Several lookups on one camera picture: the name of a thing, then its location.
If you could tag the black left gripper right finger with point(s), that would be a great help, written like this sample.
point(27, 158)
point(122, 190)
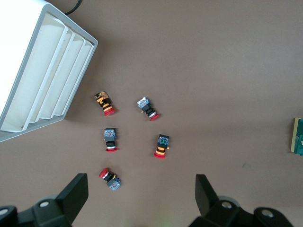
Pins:
point(208, 201)

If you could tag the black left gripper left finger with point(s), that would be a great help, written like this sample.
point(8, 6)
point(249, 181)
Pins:
point(71, 196)

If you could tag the red button blue contact block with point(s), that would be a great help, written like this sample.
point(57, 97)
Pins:
point(110, 136)
point(146, 107)
point(113, 183)

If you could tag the red button black contact block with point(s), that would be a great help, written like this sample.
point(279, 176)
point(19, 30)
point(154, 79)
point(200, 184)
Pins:
point(162, 144)

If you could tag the red button amber contact block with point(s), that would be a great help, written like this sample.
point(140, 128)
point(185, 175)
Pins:
point(106, 107)

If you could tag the white slotted storage bin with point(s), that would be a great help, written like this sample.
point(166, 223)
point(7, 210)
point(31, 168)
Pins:
point(28, 71)

